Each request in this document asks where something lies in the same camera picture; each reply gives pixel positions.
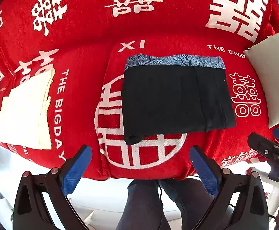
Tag person's right leg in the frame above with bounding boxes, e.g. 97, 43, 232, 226
158, 178, 226, 230

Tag person's left leg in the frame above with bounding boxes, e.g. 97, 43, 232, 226
116, 179, 165, 230

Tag black cable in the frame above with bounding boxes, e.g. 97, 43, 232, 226
156, 175, 201, 200

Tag red printed blanket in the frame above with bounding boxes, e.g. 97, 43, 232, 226
0, 0, 279, 181

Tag person's leg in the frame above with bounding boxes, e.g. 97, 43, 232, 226
116, 179, 165, 230
158, 178, 226, 230

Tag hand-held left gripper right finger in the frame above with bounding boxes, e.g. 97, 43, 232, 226
190, 146, 269, 230

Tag black pants patterned grey waistband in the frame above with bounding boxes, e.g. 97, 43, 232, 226
122, 53, 237, 146

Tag white pillow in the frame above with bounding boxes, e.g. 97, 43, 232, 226
243, 26, 279, 129

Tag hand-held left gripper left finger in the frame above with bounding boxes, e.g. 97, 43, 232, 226
12, 145, 92, 230

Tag cream folded cloth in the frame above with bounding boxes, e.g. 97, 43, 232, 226
0, 68, 56, 150

